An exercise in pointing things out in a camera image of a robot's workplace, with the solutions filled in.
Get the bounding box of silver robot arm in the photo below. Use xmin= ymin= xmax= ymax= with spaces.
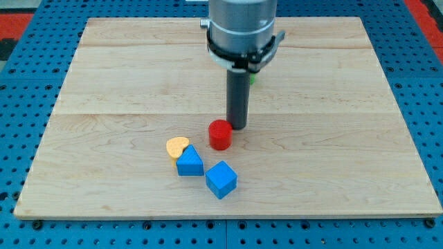
xmin=206 ymin=0 xmax=285 ymax=73

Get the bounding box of yellow heart block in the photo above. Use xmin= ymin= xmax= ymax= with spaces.
xmin=166 ymin=136 xmax=190 ymax=167

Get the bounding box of red cylinder block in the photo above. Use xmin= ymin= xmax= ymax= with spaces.
xmin=208 ymin=120 xmax=233 ymax=150

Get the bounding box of gray cylindrical pusher rod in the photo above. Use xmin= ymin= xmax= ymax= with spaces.
xmin=226 ymin=71 xmax=251 ymax=130

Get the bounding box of blue triangle block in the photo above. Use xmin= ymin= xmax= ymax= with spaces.
xmin=176 ymin=145 xmax=204 ymax=176

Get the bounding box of blue cube block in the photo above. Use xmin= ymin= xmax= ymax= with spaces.
xmin=205 ymin=160 xmax=237 ymax=199

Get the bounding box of wooden board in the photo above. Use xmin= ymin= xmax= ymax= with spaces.
xmin=14 ymin=17 xmax=442 ymax=221

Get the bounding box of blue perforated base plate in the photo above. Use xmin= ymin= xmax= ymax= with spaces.
xmin=1 ymin=1 xmax=442 ymax=248

